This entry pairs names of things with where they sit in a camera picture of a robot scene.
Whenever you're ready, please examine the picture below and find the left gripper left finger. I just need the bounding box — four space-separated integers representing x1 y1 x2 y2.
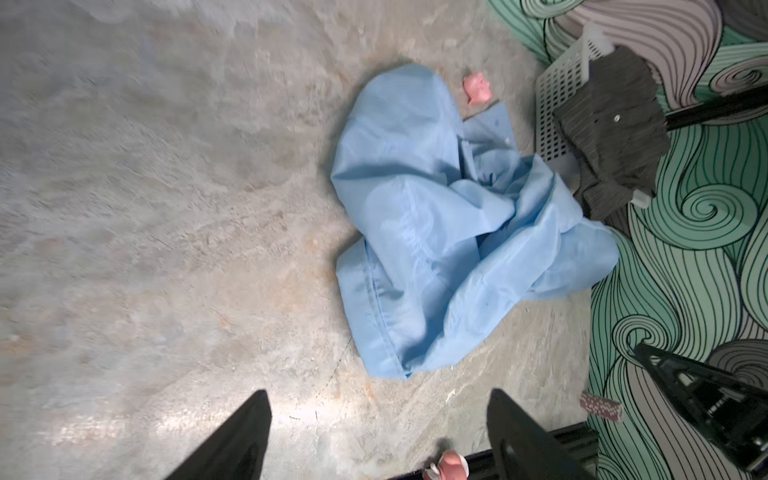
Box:
166 390 272 480

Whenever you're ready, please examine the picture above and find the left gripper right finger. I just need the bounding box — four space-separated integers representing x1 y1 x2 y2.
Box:
487 388 594 480

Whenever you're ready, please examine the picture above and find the light blue long sleeve shirt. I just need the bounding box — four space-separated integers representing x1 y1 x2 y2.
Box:
331 64 620 380

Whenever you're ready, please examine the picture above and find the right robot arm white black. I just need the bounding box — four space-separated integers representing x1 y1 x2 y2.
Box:
634 343 767 479

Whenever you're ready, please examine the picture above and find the pink white plush toy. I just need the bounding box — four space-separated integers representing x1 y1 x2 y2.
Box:
422 450 470 480

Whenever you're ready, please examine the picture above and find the dark grey striped shirt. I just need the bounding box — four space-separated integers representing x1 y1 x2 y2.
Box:
553 46 671 221

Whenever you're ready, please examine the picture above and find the small pink toy on table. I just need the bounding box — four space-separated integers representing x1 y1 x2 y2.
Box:
462 72 492 106

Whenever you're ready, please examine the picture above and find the white perforated plastic basket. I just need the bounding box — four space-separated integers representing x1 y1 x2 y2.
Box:
535 22 617 203

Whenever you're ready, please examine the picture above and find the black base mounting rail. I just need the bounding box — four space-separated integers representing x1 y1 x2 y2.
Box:
389 421 601 480

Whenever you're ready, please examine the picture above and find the right black frame post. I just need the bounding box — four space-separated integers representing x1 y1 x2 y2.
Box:
665 84 767 132

